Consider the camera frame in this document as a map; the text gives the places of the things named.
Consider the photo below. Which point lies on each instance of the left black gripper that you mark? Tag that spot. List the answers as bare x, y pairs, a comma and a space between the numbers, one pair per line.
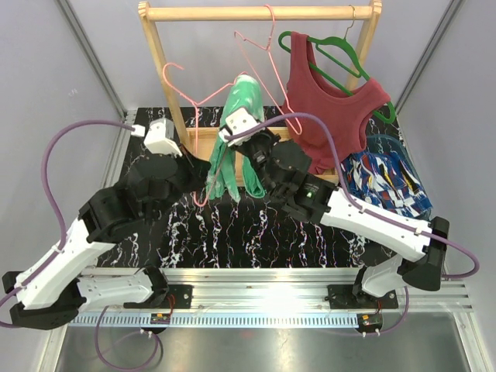
197, 170

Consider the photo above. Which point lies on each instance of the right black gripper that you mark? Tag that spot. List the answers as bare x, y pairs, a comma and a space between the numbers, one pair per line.
276, 139

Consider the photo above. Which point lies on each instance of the green tie-dye trousers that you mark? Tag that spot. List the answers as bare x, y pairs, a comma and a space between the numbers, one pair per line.
246, 94

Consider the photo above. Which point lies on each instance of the blue red white trousers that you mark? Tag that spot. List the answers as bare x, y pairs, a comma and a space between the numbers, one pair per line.
357, 171

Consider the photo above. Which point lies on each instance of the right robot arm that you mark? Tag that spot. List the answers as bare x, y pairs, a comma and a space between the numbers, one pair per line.
282, 168

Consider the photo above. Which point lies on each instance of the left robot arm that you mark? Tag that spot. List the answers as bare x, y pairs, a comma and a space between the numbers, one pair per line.
53, 292

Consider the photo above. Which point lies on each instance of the maroon tank top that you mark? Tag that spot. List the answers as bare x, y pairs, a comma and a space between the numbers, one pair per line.
345, 116

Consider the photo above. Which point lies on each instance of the teal transparent plastic basin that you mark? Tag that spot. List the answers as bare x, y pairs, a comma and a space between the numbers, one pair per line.
391, 145

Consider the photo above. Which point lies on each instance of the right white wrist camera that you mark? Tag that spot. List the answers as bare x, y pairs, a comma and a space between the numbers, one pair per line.
233, 131

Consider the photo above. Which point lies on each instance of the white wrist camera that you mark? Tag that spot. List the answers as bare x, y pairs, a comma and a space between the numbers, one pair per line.
159, 138
233, 131

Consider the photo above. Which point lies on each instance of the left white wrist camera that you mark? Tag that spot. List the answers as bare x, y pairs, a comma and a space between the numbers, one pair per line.
159, 138

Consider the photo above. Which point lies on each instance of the aluminium mounting rail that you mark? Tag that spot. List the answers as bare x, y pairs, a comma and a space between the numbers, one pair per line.
272, 298

